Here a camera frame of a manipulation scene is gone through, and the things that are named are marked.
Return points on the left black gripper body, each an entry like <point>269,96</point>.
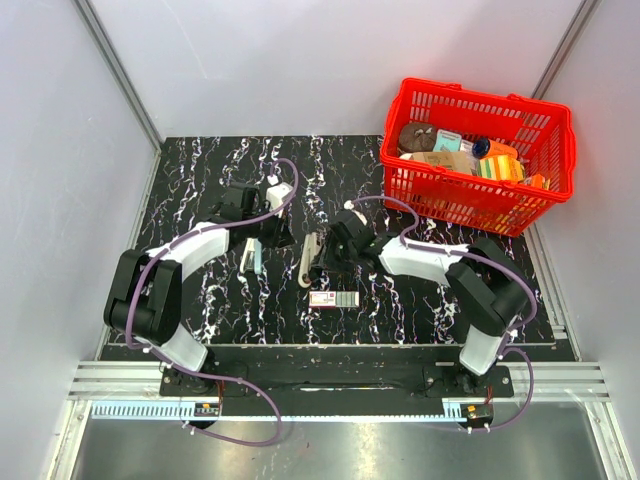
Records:
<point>269,231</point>

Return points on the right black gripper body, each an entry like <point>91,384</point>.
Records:
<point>336,256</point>

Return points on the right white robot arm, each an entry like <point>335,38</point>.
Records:
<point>491,291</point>

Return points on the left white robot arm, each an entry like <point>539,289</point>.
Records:
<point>147,285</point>

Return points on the staple box with staples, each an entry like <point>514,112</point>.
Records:
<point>334,299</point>

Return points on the brown round object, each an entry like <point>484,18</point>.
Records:
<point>417,137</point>

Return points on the cardboard box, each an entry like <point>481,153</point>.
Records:
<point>455,161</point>

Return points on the teal small box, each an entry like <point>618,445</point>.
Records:
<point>447,141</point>

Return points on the orange bottle blue cap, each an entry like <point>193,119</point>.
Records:
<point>485,147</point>

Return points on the yellow green sponge pack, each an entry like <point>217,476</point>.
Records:
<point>501,168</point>

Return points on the orange small package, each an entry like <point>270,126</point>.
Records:
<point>536,181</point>

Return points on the red plastic basket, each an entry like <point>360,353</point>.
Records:
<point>542,133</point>

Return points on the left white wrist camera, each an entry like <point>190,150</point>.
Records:
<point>277,192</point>

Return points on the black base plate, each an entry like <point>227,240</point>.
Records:
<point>359,380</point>

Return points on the aluminium rail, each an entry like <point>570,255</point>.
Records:
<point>131,390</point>

